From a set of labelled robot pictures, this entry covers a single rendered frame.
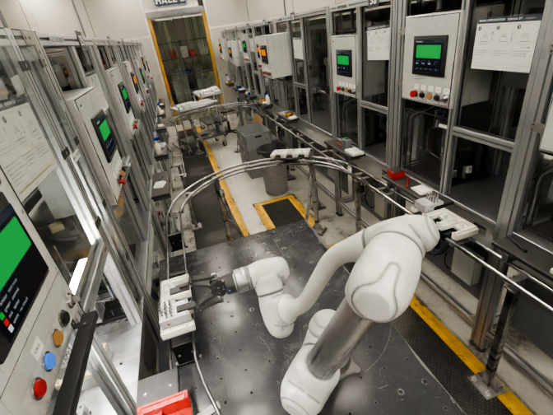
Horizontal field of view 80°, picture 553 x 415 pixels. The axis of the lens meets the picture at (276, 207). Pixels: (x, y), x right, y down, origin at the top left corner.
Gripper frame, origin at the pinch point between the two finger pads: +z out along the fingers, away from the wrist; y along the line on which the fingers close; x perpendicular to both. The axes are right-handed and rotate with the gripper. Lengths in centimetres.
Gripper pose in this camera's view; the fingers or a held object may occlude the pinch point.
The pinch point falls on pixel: (180, 298)
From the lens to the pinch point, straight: 128.4
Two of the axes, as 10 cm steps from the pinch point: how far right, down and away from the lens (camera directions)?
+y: -1.3, -8.7, -4.8
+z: -9.5, 2.6, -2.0
